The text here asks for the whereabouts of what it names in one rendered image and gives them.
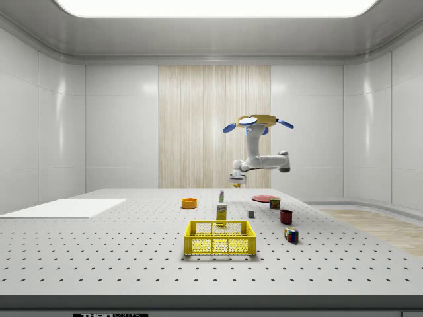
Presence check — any yellow basket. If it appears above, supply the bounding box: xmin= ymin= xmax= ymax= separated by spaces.
xmin=183 ymin=219 xmax=258 ymax=257

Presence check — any puzzle cube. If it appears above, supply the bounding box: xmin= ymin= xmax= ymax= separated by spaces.
xmin=284 ymin=227 xmax=299 ymax=245

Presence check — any white board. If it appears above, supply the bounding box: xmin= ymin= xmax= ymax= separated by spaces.
xmin=0 ymin=199 xmax=127 ymax=219

